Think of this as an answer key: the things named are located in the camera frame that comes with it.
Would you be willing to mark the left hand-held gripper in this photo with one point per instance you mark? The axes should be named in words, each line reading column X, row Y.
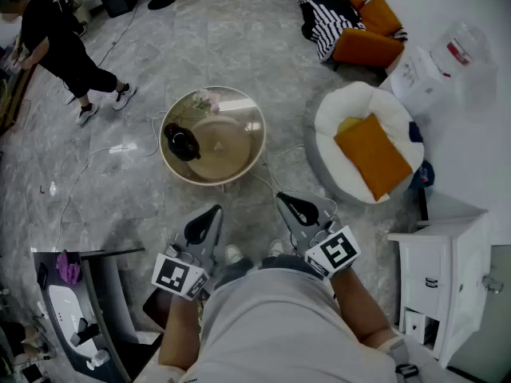
column 171, row 275

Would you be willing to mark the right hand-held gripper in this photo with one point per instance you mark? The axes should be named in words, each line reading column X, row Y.
column 335, row 251

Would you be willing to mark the black kettle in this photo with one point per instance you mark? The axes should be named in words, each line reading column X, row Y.
column 181, row 144

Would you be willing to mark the person's right forearm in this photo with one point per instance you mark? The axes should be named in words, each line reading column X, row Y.
column 359, row 309

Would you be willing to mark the person's left forearm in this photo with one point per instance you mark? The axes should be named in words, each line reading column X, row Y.
column 179, row 329

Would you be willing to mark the person's left white shoe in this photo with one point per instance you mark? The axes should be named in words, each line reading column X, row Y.
column 233, row 253

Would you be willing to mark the person's white shoe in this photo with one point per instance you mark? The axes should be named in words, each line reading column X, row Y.
column 233, row 253
column 276, row 247

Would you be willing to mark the person's right white shoe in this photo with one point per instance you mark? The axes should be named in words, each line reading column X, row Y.
column 276, row 247

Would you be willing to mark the round beige table base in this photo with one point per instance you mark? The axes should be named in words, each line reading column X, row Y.
column 223, row 150

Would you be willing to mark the orange square cushion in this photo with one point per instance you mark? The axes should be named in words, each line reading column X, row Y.
column 373, row 156

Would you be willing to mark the small yellow cushion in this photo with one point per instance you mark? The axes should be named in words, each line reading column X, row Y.
column 348, row 124

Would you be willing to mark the round glass-top side table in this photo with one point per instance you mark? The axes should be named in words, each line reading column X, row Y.
column 255, row 114

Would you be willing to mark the person's white shirt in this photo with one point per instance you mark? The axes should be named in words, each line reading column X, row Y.
column 279, row 325

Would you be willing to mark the dark desk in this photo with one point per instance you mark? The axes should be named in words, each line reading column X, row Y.
column 100, row 293

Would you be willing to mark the white round beanbag chair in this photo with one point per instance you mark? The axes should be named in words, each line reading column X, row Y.
column 351, row 102

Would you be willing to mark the blue cap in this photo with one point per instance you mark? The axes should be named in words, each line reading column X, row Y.
column 424, row 174

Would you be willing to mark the pink flower bunch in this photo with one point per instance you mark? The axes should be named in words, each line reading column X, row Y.
column 207, row 99

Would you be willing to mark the purple cloth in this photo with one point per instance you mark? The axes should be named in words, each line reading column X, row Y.
column 68, row 269

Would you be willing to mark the dark blue patch cushion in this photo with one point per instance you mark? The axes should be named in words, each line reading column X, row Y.
column 415, row 132

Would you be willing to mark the white bedside cabinet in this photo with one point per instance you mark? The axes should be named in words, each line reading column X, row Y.
column 439, row 277

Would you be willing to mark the white oval device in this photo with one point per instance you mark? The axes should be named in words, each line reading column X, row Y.
column 66, row 313

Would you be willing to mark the white plastic bag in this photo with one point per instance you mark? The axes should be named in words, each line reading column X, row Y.
column 415, row 80

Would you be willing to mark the orange armchair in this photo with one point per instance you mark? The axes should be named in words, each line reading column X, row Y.
column 367, row 46

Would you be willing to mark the black and white striped blanket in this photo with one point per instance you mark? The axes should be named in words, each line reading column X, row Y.
column 323, row 10

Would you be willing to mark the clear water dispenser bottle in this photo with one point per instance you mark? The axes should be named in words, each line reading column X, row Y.
column 463, row 50

